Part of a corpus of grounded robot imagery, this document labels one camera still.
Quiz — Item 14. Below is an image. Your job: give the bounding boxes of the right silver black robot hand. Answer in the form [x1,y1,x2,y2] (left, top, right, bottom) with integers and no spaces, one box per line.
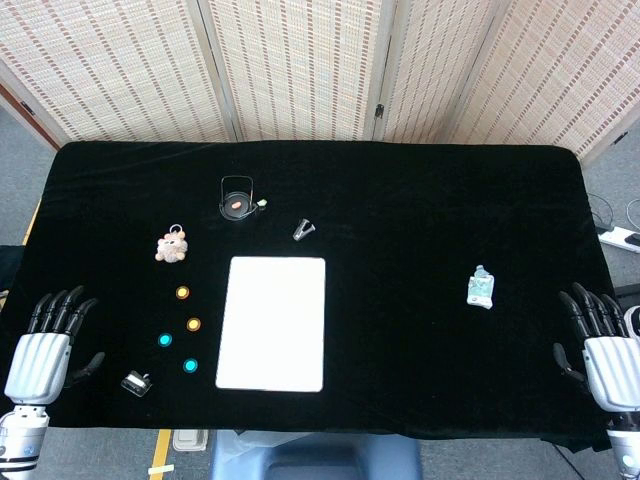
[552,282,640,413]

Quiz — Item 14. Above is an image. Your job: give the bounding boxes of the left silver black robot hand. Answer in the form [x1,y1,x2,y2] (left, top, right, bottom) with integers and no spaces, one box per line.
[3,284,107,406]

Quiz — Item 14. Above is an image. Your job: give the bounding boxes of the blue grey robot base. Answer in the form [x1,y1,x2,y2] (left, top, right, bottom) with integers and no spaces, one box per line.
[209,429,424,480]

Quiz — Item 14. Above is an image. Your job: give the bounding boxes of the black silver binder clip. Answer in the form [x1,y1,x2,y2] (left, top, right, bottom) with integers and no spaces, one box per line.
[120,369,153,396]

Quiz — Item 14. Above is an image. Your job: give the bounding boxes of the white power strip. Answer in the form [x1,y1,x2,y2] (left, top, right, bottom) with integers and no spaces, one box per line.
[598,225,640,254]

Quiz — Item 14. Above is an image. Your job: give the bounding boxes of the green white tissue pack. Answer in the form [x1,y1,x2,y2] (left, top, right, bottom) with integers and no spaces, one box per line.
[466,263,496,310]

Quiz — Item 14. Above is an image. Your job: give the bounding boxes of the white plastic floor box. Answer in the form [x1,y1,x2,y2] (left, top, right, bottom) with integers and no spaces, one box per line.
[172,427,210,453]

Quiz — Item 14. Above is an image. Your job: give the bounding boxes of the white magnetic board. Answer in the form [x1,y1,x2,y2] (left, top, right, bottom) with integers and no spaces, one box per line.
[214,256,327,394]

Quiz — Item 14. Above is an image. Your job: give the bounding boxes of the black velvet tablecloth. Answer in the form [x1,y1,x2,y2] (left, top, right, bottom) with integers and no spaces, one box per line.
[0,140,619,447]

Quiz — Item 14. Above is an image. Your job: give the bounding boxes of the small metal clip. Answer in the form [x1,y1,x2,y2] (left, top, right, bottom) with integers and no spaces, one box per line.
[292,217,317,243]

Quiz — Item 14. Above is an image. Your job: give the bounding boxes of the woven bamboo folding screen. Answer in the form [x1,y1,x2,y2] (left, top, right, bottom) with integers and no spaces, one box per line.
[0,0,640,167]

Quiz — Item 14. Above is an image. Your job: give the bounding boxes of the black floor cable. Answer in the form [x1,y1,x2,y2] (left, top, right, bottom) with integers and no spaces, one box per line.
[587,192,617,232]

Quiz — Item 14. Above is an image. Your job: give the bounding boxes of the plush sheep keychain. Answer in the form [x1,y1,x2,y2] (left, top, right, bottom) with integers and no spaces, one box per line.
[153,223,190,264]

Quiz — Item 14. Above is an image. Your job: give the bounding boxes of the black teapot with handle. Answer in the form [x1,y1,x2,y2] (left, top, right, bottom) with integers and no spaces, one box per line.
[218,175,269,222]

